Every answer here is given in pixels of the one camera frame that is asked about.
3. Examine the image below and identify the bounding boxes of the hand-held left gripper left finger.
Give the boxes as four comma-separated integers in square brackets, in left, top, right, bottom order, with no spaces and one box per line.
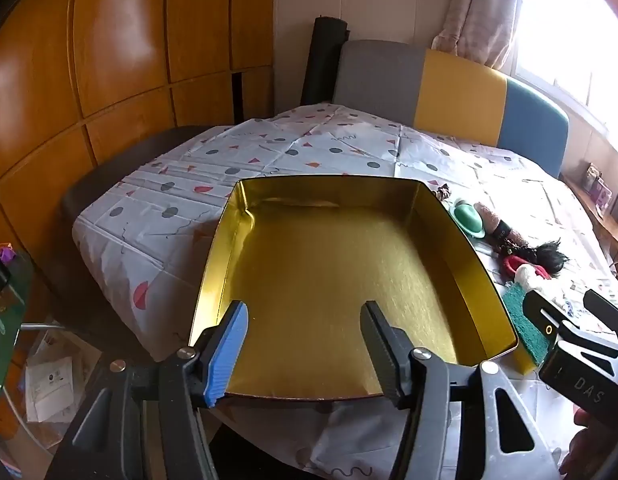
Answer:
[46,300,250,480]

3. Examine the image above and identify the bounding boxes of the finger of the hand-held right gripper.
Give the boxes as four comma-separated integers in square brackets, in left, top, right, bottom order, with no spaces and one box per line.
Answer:
[583,289,618,347]
[521,291,576,356]

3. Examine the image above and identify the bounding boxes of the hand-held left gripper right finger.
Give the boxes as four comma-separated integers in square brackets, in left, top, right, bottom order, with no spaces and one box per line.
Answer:
[359,300,560,480]

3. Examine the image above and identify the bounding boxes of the green and yellow sponge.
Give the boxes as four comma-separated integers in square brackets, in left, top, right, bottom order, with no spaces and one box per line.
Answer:
[500,282,552,376]

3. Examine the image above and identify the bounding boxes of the black furry tuft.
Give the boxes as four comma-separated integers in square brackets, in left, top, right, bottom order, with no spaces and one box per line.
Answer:
[521,240,562,278]

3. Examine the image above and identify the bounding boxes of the red sock with beige cuff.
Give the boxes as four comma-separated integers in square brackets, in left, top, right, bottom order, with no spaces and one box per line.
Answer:
[500,255,552,291]

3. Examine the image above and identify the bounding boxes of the gold tin box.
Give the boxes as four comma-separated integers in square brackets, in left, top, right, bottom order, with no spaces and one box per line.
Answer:
[189,176,520,403]

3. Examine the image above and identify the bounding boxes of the person's right hand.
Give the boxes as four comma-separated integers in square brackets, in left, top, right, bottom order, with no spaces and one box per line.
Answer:
[561,406,618,480]

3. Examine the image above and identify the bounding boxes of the wooden window shelf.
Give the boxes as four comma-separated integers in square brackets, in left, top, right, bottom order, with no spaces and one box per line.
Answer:
[561,175,618,261]

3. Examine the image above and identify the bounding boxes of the purple small box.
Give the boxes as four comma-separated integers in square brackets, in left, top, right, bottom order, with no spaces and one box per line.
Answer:
[591,180,614,208]

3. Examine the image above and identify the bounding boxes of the small clear display box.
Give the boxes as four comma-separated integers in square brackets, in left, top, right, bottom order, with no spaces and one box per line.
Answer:
[581,161,604,191]

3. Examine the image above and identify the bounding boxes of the scattered white papers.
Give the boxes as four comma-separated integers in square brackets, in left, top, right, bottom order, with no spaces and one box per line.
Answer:
[24,332,104,426]

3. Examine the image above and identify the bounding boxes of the patterned white tablecloth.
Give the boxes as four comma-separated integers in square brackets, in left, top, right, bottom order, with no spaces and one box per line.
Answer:
[71,102,618,480]

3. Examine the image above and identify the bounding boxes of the green side table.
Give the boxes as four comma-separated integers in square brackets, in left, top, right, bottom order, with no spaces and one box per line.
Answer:
[0,240,34,411]

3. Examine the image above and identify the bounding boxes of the grey yellow blue chair backrest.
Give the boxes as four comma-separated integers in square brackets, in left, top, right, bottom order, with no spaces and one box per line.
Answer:
[333,40,570,178]

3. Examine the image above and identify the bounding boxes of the window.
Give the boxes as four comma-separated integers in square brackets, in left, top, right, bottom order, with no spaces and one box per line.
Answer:
[509,0,618,161]

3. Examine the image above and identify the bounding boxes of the black rolled mat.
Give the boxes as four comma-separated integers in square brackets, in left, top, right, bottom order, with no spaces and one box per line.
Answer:
[301,16,350,107]

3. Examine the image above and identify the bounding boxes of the patterned curtain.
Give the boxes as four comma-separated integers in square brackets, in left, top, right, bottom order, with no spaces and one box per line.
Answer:
[431,0,532,68]

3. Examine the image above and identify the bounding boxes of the wooden wardrobe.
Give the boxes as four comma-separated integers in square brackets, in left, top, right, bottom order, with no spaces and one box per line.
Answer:
[0,0,276,261]

